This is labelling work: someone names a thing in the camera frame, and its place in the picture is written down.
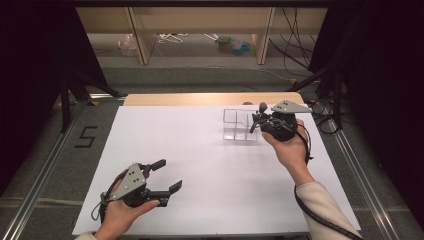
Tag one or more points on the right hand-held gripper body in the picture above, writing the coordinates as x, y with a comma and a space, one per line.
288, 107

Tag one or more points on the metal floor rail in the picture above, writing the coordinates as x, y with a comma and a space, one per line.
36, 190
363, 180

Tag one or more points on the clear plastic bag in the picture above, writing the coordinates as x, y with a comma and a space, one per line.
127, 45

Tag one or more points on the clear plastic organizer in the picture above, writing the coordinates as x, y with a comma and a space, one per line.
234, 128

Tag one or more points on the black metal stand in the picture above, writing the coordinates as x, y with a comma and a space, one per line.
337, 100
65, 106

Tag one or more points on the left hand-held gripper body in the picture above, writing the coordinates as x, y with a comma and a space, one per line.
131, 181

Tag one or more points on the colourful plastic toys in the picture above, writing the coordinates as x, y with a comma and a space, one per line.
235, 46

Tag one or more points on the black curtain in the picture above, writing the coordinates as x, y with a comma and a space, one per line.
33, 83
383, 83

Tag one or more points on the black makeup brush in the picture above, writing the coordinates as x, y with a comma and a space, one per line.
263, 107

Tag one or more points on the person's left hand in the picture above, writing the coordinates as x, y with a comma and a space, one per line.
118, 216

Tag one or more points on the small brown round object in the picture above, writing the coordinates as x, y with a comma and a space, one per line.
247, 103

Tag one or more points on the wooden shelf unit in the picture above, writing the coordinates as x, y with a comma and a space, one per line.
140, 40

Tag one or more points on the wooden table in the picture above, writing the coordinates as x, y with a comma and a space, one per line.
200, 99

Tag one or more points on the white hangers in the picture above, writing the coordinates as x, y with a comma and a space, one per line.
170, 38

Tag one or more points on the white table board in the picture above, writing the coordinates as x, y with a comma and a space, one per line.
200, 173

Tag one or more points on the person's right hand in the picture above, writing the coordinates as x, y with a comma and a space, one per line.
291, 153

